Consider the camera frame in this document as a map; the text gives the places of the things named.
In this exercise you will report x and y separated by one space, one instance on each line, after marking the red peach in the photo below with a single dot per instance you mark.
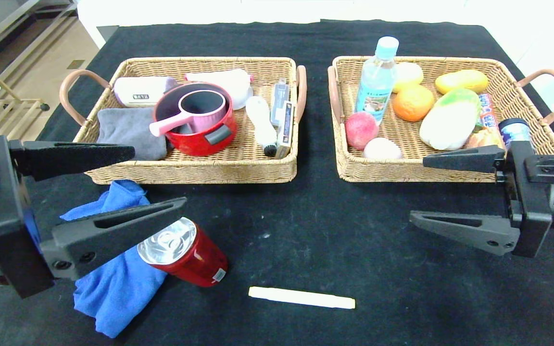
361 130

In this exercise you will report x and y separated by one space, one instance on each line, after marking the dark blue jar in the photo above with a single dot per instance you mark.
515 132

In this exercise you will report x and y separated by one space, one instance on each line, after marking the clear water bottle blue cap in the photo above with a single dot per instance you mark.
375 81

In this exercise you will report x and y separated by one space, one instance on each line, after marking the orange fruit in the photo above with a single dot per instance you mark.
414 103

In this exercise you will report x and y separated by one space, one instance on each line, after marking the pale pink peach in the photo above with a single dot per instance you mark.
382 149

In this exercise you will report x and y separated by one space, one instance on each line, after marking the blue microfibre cloth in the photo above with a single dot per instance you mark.
113 298

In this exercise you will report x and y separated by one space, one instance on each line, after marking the red soda can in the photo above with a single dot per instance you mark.
195 264

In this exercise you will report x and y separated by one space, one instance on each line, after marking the red cooking pot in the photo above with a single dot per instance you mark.
200 144

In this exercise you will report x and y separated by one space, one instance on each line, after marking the orange and blue snack packet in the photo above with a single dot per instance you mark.
486 108

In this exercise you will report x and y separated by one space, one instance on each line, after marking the cream and black card box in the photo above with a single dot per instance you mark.
285 125

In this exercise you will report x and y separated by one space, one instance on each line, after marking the toy napa cabbage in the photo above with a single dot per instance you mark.
445 122

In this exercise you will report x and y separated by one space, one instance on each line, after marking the pink saucepan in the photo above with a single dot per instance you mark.
209 120

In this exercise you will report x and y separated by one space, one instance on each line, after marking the grey wooden shelf unit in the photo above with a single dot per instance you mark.
17 29

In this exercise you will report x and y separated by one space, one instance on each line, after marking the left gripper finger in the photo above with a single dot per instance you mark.
118 226
70 157

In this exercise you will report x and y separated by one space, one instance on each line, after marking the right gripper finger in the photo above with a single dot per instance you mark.
474 230
469 159

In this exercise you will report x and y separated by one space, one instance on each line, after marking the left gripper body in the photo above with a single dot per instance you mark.
4 216

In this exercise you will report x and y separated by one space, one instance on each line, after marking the grey cloth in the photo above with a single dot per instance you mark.
128 125

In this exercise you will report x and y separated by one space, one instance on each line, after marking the wooden rack on wheels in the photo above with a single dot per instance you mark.
22 101

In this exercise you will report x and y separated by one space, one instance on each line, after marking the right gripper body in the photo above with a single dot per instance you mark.
527 199

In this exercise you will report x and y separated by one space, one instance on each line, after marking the yellow lemon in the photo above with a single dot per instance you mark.
409 74

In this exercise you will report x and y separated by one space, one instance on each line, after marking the white brush-tip bottle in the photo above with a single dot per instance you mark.
260 120

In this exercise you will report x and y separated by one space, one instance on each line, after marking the brown bread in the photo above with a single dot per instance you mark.
486 139

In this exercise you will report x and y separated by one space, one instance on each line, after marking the white cylindrical pouch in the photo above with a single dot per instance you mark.
140 89

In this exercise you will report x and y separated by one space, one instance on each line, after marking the yellow mango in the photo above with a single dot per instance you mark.
459 81

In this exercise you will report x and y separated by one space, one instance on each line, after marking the white tube pink cap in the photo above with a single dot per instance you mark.
219 76

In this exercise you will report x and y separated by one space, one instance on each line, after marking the black table cloth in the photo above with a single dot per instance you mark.
330 230

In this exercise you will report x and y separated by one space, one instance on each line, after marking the cream marker pen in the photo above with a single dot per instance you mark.
301 297

